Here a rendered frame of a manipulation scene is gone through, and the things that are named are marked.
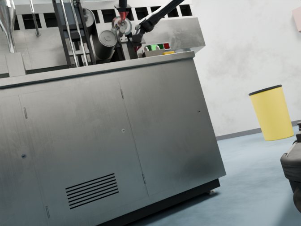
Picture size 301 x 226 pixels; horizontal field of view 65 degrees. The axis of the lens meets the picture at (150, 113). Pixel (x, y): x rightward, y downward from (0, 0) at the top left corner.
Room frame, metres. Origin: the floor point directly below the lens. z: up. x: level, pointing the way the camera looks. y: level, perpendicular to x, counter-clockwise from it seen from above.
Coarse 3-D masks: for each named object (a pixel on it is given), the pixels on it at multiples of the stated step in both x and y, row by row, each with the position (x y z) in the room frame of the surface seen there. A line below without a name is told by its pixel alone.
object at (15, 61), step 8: (0, 8) 1.41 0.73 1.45; (8, 8) 1.43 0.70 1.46; (0, 16) 1.42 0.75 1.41; (8, 16) 1.44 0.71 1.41; (0, 24) 1.44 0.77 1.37; (8, 24) 1.44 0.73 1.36; (8, 32) 1.45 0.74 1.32; (8, 40) 1.45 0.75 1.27; (8, 56) 1.42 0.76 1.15; (16, 56) 1.44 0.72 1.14; (8, 64) 1.42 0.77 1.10; (16, 64) 1.43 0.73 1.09; (24, 64) 1.52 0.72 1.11; (16, 72) 1.43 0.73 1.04; (24, 72) 1.45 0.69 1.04
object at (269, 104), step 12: (252, 96) 2.94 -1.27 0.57; (264, 96) 2.82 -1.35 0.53; (276, 96) 2.79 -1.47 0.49; (264, 108) 2.85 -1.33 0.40; (276, 108) 2.80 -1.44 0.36; (264, 120) 2.89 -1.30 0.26; (276, 120) 2.81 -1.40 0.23; (288, 120) 2.84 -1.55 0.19; (264, 132) 2.96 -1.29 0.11; (276, 132) 2.83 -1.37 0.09; (288, 132) 2.82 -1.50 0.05
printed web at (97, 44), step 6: (96, 30) 1.58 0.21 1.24; (96, 36) 1.61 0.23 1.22; (126, 36) 1.77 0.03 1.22; (78, 42) 1.52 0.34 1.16; (96, 42) 1.65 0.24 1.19; (78, 48) 1.55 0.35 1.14; (96, 48) 1.70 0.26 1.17; (102, 48) 1.63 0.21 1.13; (108, 48) 1.62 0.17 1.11; (96, 54) 1.77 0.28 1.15; (102, 54) 1.72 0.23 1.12; (108, 54) 1.73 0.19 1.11; (78, 60) 1.68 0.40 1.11
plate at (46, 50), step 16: (16, 32) 1.69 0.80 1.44; (32, 32) 1.73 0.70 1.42; (48, 32) 1.77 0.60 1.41; (160, 32) 2.10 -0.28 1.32; (176, 32) 2.16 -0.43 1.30; (192, 32) 2.22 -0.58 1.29; (0, 48) 1.64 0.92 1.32; (16, 48) 1.68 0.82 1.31; (32, 48) 1.72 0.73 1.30; (48, 48) 1.76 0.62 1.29; (80, 48) 1.84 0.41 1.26; (176, 48) 2.14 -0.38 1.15; (192, 48) 2.24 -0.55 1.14; (0, 64) 1.64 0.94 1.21; (32, 64) 1.71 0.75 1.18; (48, 64) 1.75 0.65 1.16; (64, 64) 1.79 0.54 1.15
